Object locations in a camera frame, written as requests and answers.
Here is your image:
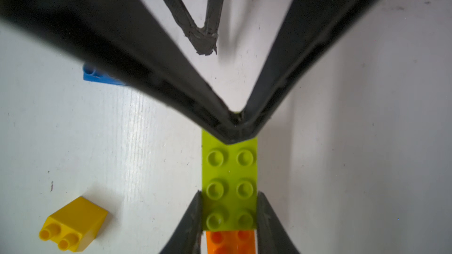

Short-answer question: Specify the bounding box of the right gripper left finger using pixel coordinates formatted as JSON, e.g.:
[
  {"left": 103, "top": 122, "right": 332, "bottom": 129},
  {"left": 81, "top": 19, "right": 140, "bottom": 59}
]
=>
[{"left": 160, "top": 191, "right": 203, "bottom": 254}]

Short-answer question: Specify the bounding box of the lime green lego plate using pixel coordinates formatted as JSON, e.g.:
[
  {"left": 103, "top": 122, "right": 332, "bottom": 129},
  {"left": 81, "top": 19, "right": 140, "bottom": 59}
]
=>
[{"left": 201, "top": 131, "right": 258, "bottom": 232}]

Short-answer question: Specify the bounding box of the blue square lego brick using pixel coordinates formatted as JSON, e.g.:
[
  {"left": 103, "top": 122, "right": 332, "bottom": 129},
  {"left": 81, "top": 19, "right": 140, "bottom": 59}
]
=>
[{"left": 82, "top": 63, "right": 125, "bottom": 86}]

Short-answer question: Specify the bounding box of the yellow sloped lego brick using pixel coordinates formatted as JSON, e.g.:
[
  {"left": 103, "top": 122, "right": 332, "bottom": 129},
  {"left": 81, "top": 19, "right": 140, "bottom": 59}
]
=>
[{"left": 39, "top": 196, "right": 108, "bottom": 252}]

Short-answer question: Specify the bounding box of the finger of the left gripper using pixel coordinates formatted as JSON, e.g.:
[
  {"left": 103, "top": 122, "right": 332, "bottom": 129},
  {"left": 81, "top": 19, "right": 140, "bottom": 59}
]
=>
[
  {"left": 1, "top": 0, "right": 376, "bottom": 144},
  {"left": 144, "top": 0, "right": 230, "bottom": 56}
]

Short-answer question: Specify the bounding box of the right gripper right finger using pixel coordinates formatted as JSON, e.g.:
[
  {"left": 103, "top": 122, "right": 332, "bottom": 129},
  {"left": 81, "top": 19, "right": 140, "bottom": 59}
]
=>
[{"left": 257, "top": 192, "right": 300, "bottom": 254}]

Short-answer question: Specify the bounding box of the orange long lego brick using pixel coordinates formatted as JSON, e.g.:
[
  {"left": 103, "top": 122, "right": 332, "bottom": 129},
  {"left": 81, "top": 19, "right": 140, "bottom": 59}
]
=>
[{"left": 206, "top": 230, "right": 256, "bottom": 254}]

